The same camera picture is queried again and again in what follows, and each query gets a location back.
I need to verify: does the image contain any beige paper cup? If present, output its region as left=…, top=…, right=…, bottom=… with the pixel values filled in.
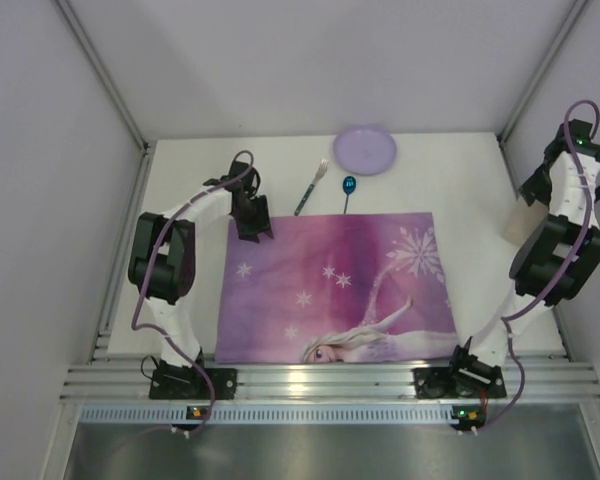
left=502, top=196, right=549, bottom=247

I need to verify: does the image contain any purple printed placemat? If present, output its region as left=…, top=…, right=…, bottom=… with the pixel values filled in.
left=215, top=213, right=459, bottom=364

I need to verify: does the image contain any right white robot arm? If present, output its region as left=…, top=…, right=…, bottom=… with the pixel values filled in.
left=449, top=119, right=600, bottom=387

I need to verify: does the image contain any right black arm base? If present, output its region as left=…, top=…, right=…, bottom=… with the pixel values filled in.
left=413, top=367, right=507, bottom=400

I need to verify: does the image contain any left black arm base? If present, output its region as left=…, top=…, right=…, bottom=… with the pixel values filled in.
left=149, top=364, right=238, bottom=400

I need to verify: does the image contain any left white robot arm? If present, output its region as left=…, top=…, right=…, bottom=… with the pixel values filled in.
left=127, top=172, right=274, bottom=368

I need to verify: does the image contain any blue metallic spoon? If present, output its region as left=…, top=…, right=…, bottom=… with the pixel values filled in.
left=342, top=175, right=357, bottom=214

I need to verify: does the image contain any lilac plastic plate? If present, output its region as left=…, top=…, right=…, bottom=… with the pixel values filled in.
left=332, top=124, right=398, bottom=176

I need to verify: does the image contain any fork with teal handle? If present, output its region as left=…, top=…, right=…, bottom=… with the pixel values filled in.
left=294, top=158, right=329, bottom=216

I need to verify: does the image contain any right aluminium frame post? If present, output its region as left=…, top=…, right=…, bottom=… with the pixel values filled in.
left=496, top=0, right=592, bottom=146

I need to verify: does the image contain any aluminium frame post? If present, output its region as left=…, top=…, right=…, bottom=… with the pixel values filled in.
left=51, top=0, right=149, bottom=151
left=496, top=0, right=592, bottom=146

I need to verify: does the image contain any aluminium mounting rail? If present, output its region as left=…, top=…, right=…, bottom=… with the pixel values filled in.
left=60, top=357, right=600, bottom=403

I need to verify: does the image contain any perforated cable duct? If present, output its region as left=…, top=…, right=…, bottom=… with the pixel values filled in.
left=82, top=402, right=486, bottom=424

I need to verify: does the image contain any left aluminium frame post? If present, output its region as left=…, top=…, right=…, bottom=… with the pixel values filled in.
left=51, top=0, right=149, bottom=151

